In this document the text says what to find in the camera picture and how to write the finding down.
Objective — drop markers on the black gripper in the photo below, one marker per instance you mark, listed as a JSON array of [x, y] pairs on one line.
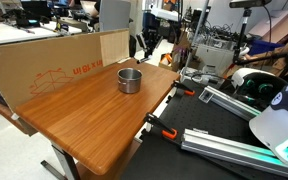
[[153, 35]]

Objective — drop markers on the silver metal pot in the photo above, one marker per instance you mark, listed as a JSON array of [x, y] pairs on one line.
[[129, 83]]

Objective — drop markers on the silver metal pole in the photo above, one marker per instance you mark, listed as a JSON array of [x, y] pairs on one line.
[[196, 36]]

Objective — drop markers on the gray equipment case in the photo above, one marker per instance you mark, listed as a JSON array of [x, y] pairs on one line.
[[217, 58]]

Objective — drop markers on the black perforated breadboard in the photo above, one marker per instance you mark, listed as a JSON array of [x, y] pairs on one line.
[[200, 116]]

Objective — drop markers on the black perforated board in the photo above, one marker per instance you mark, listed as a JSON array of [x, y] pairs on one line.
[[150, 160]]

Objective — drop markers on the blue plastic bin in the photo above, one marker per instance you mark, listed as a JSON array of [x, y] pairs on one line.
[[264, 47]]

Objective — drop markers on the white VR headset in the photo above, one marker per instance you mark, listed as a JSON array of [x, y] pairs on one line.
[[260, 86]]

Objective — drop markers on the brown cardboard panel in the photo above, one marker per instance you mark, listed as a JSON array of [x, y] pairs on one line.
[[34, 63]]

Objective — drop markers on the long white workbench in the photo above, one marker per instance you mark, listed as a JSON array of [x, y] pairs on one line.
[[24, 33]]

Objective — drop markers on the gray table leg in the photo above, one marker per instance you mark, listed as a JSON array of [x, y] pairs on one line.
[[64, 160]]

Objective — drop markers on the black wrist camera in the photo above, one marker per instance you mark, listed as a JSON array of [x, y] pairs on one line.
[[141, 40]]

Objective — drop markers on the aluminium extrusion rail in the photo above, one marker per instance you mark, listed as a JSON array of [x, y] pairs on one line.
[[227, 101], [234, 150]]

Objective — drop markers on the black camera tripod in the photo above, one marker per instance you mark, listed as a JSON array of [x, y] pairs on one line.
[[243, 33]]

